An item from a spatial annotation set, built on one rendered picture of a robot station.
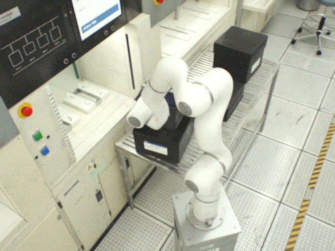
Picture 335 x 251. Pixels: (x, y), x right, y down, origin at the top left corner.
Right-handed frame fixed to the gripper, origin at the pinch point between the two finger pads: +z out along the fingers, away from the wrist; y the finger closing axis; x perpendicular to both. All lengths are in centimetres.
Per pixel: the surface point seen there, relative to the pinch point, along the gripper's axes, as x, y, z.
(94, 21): 30.1, -27.9, -6.0
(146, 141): -33.1, -5.3, -13.9
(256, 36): -21, 33, 92
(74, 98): -31, -62, 2
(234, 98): -36, 31, 40
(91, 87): -31, -58, 15
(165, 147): -34.3, 5.6, -14.0
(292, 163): -123, 82, 75
